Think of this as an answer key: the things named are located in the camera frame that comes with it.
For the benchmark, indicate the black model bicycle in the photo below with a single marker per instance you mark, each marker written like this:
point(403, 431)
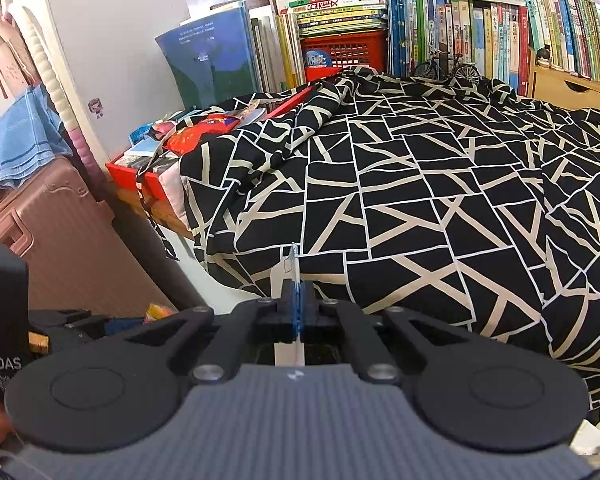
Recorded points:
point(467, 72)

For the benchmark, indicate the wooden drawer unit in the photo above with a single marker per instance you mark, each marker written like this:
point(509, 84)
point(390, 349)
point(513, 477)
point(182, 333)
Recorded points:
point(565, 85)

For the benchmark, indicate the red plastic crate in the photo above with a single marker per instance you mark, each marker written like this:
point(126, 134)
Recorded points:
point(345, 50)

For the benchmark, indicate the white blue packet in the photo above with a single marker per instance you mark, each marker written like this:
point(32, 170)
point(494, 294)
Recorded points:
point(282, 275)

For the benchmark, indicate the wooden side table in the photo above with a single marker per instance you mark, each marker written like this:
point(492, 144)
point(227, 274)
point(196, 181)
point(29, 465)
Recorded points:
point(155, 210)

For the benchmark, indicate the small dark-haired figurine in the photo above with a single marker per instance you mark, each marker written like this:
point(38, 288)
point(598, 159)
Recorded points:
point(545, 55)

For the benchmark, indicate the blue towel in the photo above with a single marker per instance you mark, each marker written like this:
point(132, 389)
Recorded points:
point(25, 140)

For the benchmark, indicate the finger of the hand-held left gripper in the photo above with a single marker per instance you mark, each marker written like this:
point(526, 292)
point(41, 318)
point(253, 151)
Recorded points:
point(125, 326)

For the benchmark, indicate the row of thin pale books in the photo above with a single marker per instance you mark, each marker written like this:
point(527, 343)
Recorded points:
point(275, 50)

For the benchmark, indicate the small cartoon sticker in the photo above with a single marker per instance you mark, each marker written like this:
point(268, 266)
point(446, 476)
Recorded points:
point(97, 107)

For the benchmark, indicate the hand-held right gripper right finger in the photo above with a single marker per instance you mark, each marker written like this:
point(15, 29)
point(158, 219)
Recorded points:
point(312, 312)

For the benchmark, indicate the red snack bag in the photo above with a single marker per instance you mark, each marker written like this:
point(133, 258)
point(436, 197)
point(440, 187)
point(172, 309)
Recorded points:
point(200, 135)

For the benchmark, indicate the large dark blue book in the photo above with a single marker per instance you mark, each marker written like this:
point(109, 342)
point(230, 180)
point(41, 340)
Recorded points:
point(210, 55)

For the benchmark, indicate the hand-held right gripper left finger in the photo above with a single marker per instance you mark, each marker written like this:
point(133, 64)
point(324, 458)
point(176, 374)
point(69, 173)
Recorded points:
point(285, 310)

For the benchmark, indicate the row of tall picture books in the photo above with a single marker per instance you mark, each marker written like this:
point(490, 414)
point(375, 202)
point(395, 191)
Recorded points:
point(455, 35)

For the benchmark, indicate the stack of flat-lying books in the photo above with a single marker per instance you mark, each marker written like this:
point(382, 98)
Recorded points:
point(340, 10)

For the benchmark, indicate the orange pink snack packet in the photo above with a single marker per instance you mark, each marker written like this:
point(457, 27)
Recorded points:
point(160, 311)

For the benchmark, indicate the segmented foam bumper strip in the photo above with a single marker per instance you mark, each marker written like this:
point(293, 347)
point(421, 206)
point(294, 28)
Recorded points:
point(50, 75)

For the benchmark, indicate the black white patterned blanket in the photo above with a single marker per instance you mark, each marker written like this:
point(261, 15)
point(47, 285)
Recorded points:
point(430, 210)

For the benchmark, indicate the red tray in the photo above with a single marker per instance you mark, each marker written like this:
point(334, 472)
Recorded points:
point(130, 172)

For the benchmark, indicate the pink suitcase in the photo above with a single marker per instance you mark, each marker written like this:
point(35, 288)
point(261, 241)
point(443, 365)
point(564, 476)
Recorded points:
point(55, 240)

